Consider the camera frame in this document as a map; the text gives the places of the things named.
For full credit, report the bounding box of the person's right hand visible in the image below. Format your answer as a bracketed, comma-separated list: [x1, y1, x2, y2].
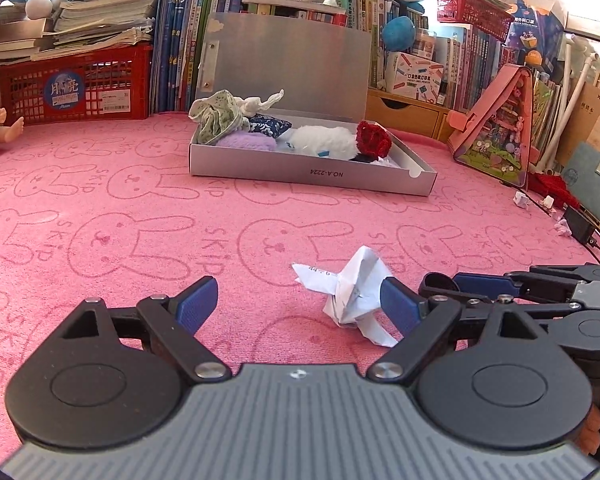
[579, 404, 600, 457]

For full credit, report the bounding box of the pink house-shaped toy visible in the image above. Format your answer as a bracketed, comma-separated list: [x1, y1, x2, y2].
[447, 65, 543, 178]

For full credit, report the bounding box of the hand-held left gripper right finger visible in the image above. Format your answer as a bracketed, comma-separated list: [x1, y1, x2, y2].
[367, 276, 561, 382]

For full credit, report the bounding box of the dark green notebook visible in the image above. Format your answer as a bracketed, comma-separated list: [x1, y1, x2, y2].
[562, 142, 600, 228]

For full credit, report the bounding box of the red yarn flower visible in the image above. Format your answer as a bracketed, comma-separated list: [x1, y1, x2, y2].
[356, 120, 393, 156]

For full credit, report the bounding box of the large red plastic basket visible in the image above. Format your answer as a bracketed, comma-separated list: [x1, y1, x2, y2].
[0, 44, 153, 125]

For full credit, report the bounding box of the wooden drawer shelf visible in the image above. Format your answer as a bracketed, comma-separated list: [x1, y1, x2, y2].
[365, 87, 456, 141]

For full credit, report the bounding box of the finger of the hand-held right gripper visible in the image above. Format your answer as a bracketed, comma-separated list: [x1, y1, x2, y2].
[452, 265, 589, 302]
[419, 272, 462, 305]

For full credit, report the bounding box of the row of colourful shelf books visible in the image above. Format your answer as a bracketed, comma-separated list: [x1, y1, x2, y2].
[340, 0, 511, 113]

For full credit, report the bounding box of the blue patterned pouch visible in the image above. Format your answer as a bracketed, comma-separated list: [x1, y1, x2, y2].
[247, 114, 293, 138]

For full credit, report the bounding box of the purple fluffy pouch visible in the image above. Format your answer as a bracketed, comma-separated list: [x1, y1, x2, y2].
[215, 131, 278, 152]

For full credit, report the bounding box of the row of thin upright books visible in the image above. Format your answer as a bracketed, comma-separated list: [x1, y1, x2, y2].
[150, 0, 231, 113]

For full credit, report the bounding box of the small red plastic basket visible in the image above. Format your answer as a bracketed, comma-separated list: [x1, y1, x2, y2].
[436, 0, 513, 26]

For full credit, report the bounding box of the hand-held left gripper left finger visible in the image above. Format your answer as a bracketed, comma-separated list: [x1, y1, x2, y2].
[62, 275, 233, 382]

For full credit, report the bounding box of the white label printer box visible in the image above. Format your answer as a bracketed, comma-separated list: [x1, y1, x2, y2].
[384, 51, 445, 106]

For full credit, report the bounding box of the white pipe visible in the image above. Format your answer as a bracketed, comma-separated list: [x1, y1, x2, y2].
[562, 35, 600, 111]

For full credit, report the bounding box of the flat stack of books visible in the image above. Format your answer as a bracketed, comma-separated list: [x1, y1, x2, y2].
[230, 0, 348, 17]

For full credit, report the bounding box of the pink rabbit print mat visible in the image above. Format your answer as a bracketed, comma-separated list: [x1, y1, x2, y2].
[0, 110, 600, 461]

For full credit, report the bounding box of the green patterned cloth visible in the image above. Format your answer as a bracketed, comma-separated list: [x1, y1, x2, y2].
[189, 89, 251, 145]

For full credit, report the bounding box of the white fluffy pouch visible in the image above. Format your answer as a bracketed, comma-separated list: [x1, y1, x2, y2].
[286, 125, 357, 159]

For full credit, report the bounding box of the blue cartoon print box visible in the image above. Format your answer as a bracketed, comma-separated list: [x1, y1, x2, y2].
[502, 2, 566, 68]

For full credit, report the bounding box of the stack of worn workbooks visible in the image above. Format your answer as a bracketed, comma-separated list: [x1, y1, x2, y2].
[0, 0, 166, 66]

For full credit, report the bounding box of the silver file box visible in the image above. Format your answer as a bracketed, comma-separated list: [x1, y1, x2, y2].
[187, 12, 438, 197]

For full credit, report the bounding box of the black power adapter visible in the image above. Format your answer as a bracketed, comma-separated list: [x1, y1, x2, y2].
[562, 205, 598, 246]

